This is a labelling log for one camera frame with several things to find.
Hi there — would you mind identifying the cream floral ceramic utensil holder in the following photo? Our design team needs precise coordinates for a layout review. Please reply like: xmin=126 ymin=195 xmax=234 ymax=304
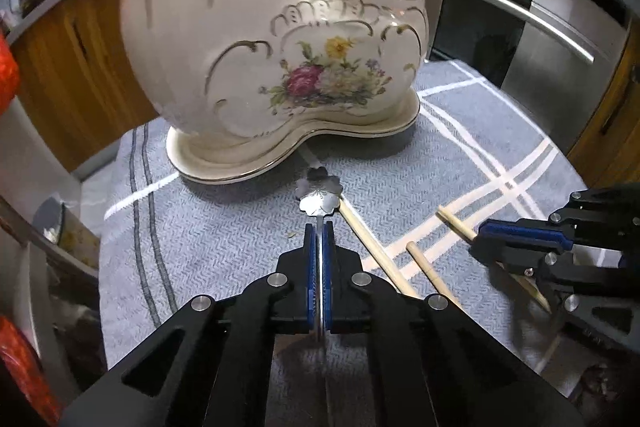
xmin=110 ymin=0 xmax=433 ymax=144

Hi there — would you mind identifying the cream ceramic drip saucer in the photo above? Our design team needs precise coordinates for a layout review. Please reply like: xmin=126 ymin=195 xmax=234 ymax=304
xmin=166 ymin=87 xmax=421 ymax=186

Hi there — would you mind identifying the flower-shaped small spoon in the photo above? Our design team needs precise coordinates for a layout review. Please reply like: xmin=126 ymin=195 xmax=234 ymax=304
xmin=295 ymin=167 xmax=346 ymax=408

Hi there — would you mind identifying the stainless steel built-in oven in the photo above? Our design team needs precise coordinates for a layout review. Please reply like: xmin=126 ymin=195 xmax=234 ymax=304
xmin=380 ymin=0 xmax=632 ymax=154

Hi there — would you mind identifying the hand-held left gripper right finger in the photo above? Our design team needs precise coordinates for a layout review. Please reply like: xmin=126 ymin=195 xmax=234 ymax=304
xmin=322 ymin=221 xmax=586 ymax=427

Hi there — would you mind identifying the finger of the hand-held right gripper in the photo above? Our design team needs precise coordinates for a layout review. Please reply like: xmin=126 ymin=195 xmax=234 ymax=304
xmin=469 ymin=237 xmax=640 ymax=349
xmin=476 ymin=187 xmax=640 ymax=254

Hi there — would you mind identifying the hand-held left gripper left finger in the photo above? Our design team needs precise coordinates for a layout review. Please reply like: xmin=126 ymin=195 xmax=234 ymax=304
xmin=60 ymin=223 xmax=321 ymax=427

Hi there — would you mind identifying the large red plastic bag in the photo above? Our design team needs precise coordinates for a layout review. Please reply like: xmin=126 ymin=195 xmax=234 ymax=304
xmin=0 ymin=314 xmax=62 ymax=427

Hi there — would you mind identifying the hanging red plastic bag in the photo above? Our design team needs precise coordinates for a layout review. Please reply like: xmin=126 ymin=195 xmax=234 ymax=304
xmin=0 ymin=32 xmax=21 ymax=114

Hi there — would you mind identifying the grey striped cloth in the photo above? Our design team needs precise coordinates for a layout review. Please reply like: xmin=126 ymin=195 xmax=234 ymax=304
xmin=97 ymin=59 xmax=588 ymax=427

